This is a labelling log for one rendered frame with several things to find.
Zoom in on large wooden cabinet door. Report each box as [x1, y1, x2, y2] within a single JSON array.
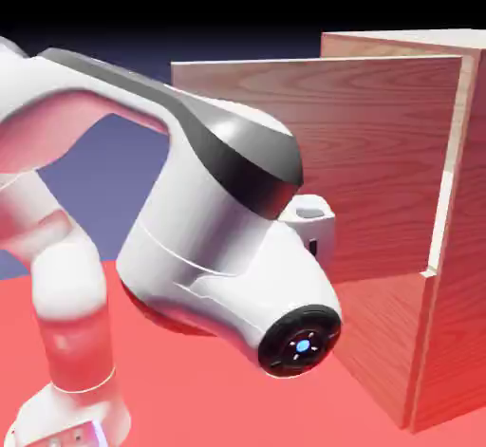
[[170, 54, 464, 286]]

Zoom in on small wooden cabinet door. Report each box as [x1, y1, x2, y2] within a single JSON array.
[[332, 270, 438, 430]]

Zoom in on light wooden cabinet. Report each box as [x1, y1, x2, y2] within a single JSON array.
[[319, 28, 486, 436]]

